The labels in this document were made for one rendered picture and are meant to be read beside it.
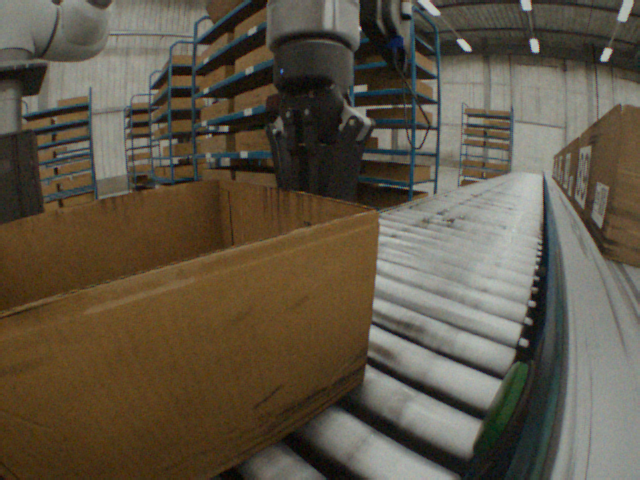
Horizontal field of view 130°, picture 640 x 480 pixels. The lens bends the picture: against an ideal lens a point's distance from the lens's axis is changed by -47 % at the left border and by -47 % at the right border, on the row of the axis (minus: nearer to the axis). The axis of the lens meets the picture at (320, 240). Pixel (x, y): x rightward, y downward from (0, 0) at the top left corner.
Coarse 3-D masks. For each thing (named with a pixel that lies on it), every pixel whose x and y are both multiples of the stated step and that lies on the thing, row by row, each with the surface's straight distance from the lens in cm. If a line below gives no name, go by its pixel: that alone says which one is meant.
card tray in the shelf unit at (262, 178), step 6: (258, 168) 160; (264, 168) 163; (270, 168) 165; (240, 174) 148; (246, 174) 143; (252, 174) 139; (258, 174) 134; (264, 174) 131; (270, 174) 127; (240, 180) 149; (246, 180) 144; (252, 180) 139; (258, 180) 135; (264, 180) 131; (270, 180) 127; (276, 186) 124
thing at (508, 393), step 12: (516, 372) 20; (504, 384) 20; (516, 384) 19; (504, 396) 19; (516, 396) 19; (492, 408) 20; (504, 408) 18; (492, 420) 19; (504, 420) 18; (480, 432) 20; (492, 432) 19; (480, 444) 20; (492, 444) 19
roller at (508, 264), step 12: (384, 228) 76; (408, 240) 71; (420, 240) 71; (432, 240) 70; (456, 252) 67; (468, 252) 67; (480, 252) 68; (492, 264) 66; (504, 264) 66; (516, 264) 66
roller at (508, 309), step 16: (384, 272) 53; (400, 272) 52; (416, 272) 52; (432, 288) 50; (448, 288) 49; (464, 288) 49; (464, 304) 48; (480, 304) 48; (496, 304) 48; (512, 304) 48; (512, 320) 48; (528, 320) 50
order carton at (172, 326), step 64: (192, 192) 42; (256, 192) 34; (0, 256) 45; (64, 256) 42; (128, 256) 42; (192, 256) 44; (256, 256) 14; (320, 256) 16; (0, 320) 14; (64, 320) 13; (128, 320) 13; (192, 320) 14; (256, 320) 15; (320, 320) 19; (0, 384) 16; (64, 384) 15; (128, 384) 15; (192, 384) 16; (256, 384) 18; (320, 384) 23; (0, 448) 20; (64, 448) 18; (128, 448) 18; (192, 448) 20; (256, 448) 24
